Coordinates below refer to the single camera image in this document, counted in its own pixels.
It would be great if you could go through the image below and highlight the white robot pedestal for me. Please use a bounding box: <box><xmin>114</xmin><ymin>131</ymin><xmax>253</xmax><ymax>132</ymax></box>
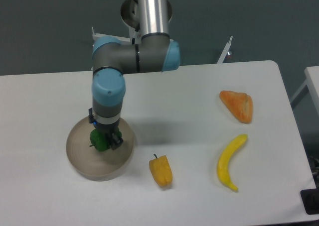
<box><xmin>90</xmin><ymin>0</ymin><xmax>234</xmax><ymax>65</ymax></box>

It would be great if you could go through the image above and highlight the green bell pepper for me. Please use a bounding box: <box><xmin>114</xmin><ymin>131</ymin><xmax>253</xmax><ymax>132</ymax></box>
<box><xmin>90</xmin><ymin>130</ymin><xmax>111</xmax><ymax>152</ymax></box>

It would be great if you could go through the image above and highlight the black device at table edge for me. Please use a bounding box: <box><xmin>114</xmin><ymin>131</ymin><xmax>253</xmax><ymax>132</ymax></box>
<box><xmin>300</xmin><ymin>188</ymin><xmax>319</xmax><ymax>215</ymax></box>

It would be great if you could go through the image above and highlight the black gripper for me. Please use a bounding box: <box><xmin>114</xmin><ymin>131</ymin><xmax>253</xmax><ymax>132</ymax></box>
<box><xmin>88</xmin><ymin>108</ymin><xmax>124</xmax><ymax>150</ymax></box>

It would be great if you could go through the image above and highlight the yellow bell pepper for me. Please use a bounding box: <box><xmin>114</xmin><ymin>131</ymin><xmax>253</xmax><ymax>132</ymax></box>
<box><xmin>149</xmin><ymin>154</ymin><xmax>173</xmax><ymax>188</ymax></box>

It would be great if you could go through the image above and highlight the white side table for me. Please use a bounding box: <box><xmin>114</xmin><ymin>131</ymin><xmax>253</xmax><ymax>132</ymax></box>
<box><xmin>290</xmin><ymin>66</ymin><xmax>319</xmax><ymax>112</ymax></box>

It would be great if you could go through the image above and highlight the yellow banana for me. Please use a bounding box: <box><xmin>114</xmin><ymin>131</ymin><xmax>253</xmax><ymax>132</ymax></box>
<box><xmin>216</xmin><ymin>134</ymin><xmax>248</xmax><ymax>192</ymax></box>

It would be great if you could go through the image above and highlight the orange bread piece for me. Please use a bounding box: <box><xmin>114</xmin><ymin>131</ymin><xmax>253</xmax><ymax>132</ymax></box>
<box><xmin>219</xmin><ymin>90</ymin><xmax>253</xmax><ymax>124</ymax></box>

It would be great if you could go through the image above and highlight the beige round plate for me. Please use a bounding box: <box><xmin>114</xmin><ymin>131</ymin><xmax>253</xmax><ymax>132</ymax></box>
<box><xmin>66</xmin><ymin>117</ymin><xmax>135</xmax><ymax>181</ymax></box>

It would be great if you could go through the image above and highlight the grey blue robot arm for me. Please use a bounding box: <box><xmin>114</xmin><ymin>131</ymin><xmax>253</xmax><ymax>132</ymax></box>
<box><xmin>89</xmin><ymin>0</ymin><xmax>180</xmax><ymax>152</ymax></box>

